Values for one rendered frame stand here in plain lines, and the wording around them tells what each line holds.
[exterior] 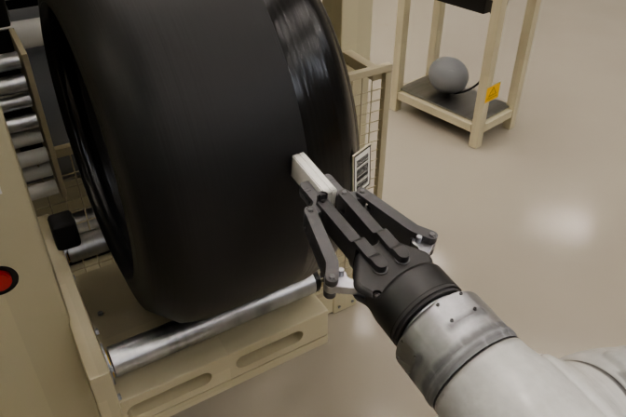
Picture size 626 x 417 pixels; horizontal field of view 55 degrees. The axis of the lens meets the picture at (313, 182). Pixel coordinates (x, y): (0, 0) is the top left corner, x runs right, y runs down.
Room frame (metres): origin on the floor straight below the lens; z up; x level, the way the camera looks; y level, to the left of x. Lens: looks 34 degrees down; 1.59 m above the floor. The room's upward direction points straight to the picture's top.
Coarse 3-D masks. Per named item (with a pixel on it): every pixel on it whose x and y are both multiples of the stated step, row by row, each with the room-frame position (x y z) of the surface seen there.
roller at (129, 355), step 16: (288, 288) 0.69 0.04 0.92; (304, 288) 0.70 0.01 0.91; (256, 304) 0.66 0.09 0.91; (272, 304) 0.67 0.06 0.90; (208, 320) 0.62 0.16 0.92; (224, 320) 0.63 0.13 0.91; (240, 320) 0.64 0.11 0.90; (144, 336) 0.59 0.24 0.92; (160, 336) 0.59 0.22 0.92; (176, 336) 0.59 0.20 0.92; (192, 336) 0.60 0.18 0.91; (208, 336) 0.61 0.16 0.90; (112, 352) 0.56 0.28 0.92; (128, 352) 0.56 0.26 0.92; (144, 352) 0.57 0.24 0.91; (160, 352) 0.57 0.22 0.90; (128, 368) 0.55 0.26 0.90
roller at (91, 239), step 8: (88, 232) 0.82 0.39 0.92; (96, 232) 0.82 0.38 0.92; (88, 240) 0.81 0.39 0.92; (96, 240) 0.81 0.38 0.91; (104, 240) 0.82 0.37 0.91; (72, 248) 0.79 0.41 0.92; (80, 248) 0.79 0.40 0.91; (88, 248) 0.80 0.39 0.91; (96, 248) 0.80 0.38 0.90; (104, 248) 0.81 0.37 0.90; (72, 256) 0.78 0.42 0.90; (80, 256) 0.79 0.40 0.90; (88, 256) 0.80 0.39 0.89
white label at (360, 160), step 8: (368, 144) 0.64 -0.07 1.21; (360, 152) 0.62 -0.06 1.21; (368, 152) 0.63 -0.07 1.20; (352, 160) 0.61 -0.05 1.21; (360, 160) 0.62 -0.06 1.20; (368, 160) 0.63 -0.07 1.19; (352, 168) 0.61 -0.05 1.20; (360, 168) 0.62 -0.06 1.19; (368, 168) 0.63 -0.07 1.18; (352, 176) 0.61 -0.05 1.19; (360, 176) 0.62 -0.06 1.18; (368, 176) 0.63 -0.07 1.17; (352, 184) 0.61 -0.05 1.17; (360, 184) 0.62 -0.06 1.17; (368, 184) 0.63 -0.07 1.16
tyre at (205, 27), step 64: (64, 0) 0.65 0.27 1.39; (128, 0) 0.61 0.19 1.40; (192, 0) 0.63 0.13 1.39; (256, 0) 0.65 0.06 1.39; (320, 0) 0.73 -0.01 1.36; (64, 64) 0.88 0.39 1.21; (128, 64) 0.56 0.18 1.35; (192, 64) 0.57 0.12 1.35; (256, 64) 0.60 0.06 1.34; (320, 64) 0.63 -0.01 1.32; (128, 128) 0.53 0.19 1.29; (192, 128) 0.53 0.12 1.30; (256, 128) 0.56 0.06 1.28; (320, 128) 0.59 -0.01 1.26; (128, 192) 0.53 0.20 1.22; (192, 192) 0.51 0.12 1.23; (256, 192) 0.54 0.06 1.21; (128, 256) 0.70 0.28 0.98; (192, 256) 0.50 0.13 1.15; (256, 256) 0.53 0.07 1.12; (192, 320) 0.55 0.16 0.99
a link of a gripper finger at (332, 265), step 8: (312, 208) 0.48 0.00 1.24; (312, 216) 0.47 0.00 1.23; (312, 224) 0.46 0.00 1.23; (320, 224) 0.46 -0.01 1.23; (312, 232) 0.45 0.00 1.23; (320, 232) 0.45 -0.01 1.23; (312, 240) 0.45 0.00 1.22; (320, 240) 0.44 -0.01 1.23; (328, 240) 0.44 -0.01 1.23; (312, 248) 0.45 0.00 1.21; (320, 248) 0.43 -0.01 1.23; (328, 248) 0.43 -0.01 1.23; (320, 256) 0.42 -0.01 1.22; (328, 256) 0.42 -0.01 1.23; (336, 256) 0.42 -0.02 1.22; (320, 264) 0.42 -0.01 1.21; (328, 264) 0.41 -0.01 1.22; (336, 264) 0.41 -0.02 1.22; (328, 272) 0.40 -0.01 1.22; (336, 272) 0.40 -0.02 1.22; (328, 280) 0.39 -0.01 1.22; (336, 280) 0.39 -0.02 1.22; (328, 296) 0.39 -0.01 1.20
